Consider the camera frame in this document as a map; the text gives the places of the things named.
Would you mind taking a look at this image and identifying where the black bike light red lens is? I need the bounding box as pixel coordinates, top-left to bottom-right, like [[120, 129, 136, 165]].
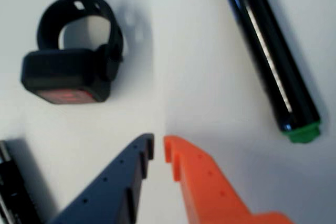
[[20, 0, 129, 105]]

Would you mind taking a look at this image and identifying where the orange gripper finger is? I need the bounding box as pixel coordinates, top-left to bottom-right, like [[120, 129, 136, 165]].
[[163, 134, 295, 224]]

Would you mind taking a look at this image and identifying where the small black cylinder battery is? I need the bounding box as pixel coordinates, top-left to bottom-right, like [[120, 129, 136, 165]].
[[0, 140, 43, 224]]

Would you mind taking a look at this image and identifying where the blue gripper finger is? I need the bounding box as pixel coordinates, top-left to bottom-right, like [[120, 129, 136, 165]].
[[48, 133, 155, 224]]

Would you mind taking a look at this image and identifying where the black marker with green cap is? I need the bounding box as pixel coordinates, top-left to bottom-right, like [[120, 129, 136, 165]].
[[208, 0, 322, 145]]

